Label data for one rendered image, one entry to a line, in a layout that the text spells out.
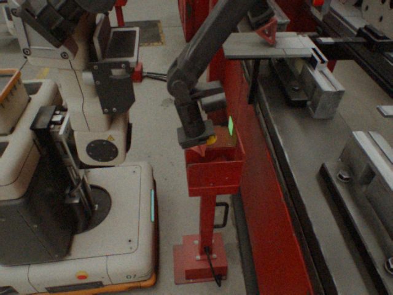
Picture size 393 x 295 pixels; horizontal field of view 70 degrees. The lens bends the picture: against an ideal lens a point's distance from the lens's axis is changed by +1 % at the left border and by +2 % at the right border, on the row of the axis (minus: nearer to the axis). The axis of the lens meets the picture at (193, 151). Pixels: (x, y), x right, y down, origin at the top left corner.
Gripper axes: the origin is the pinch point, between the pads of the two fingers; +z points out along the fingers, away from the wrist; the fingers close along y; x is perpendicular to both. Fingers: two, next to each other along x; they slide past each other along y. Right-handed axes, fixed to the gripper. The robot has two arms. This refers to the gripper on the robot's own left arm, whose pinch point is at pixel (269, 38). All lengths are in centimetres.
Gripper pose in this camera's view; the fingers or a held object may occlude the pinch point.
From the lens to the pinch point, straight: 99.8
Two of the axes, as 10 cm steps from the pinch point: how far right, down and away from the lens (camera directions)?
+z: 5.0, 6.3, 5.9
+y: -0.2, -6.7, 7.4
